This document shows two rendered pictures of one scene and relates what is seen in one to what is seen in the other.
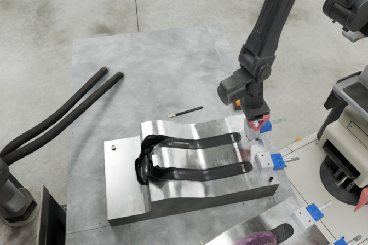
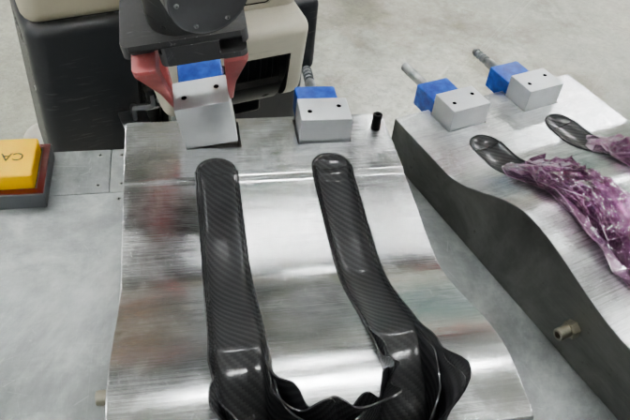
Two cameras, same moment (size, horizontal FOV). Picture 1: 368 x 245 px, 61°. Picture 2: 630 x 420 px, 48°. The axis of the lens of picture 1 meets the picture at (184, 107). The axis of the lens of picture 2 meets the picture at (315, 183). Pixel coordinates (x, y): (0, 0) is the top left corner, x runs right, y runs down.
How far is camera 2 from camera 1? 0.71 m
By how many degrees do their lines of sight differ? 60
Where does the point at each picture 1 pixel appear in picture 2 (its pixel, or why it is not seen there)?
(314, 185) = not seen: hidden behind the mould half
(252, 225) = (505, 189)
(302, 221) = (475, 104)
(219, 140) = (217, 220)
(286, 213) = (444, 137)
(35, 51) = not seen: outside the picture
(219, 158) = (295, 227)
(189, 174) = (372, 307)
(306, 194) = not seen: hidden behind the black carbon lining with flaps
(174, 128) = (157, 333)
